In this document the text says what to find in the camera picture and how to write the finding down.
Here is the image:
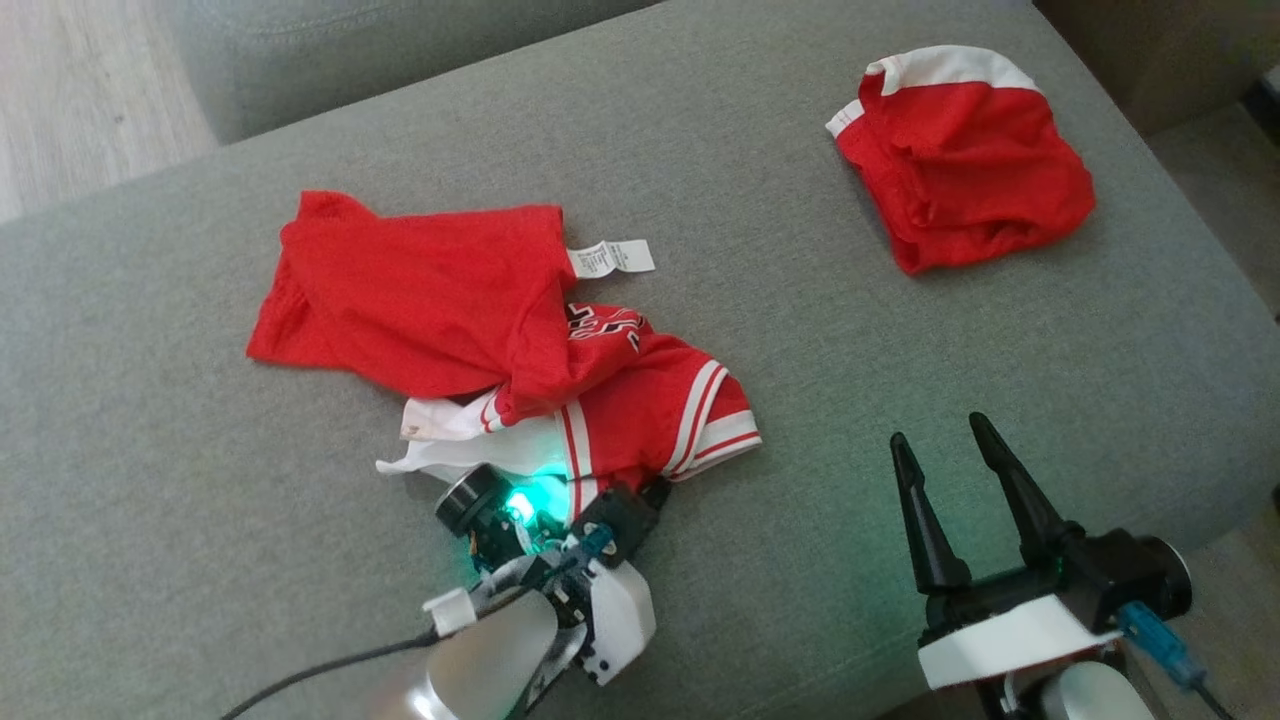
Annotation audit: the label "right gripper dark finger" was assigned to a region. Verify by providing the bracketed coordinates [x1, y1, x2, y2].
[968, 412, 1083, 573]
[889, 432, 973, 597]

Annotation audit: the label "blue right camera plug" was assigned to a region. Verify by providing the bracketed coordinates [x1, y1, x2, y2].
[1118, 600, 1206, 691]

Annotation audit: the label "red shorts with white band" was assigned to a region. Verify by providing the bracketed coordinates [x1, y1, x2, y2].
[825, 44, 1098, 276]

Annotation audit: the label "red jersey with white trim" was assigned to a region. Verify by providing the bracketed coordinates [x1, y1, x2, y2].
[246, 190, 763, 521]

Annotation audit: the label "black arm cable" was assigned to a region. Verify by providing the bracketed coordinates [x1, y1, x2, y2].
[220, 628, 441, 720]
[1192, 680, 1241, 720]

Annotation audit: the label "grey sofa side cushion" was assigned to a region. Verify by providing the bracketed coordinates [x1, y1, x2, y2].
[160, 0, 661, 146]

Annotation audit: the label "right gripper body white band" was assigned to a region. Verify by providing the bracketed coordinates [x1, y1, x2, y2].
[916, 562, 1126, 693]

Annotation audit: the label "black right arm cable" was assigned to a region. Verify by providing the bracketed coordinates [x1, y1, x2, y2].
[1192, 680, 1241, 720]

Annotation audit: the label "white cable clip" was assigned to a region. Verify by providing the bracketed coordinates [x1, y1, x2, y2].
[422, 588, 479, 637]

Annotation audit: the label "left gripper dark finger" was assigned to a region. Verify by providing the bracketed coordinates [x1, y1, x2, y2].
[578, 477, 673, 563]

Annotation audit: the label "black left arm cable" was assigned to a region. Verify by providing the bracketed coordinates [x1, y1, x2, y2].
[220, 628, 441, 720]

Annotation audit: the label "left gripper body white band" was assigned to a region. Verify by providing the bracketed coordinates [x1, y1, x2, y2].
[468, 520, 658, 687]

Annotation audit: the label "grey fabric sofa seat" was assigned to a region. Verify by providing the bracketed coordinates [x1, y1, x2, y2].
[0, 0, 1280, 720]

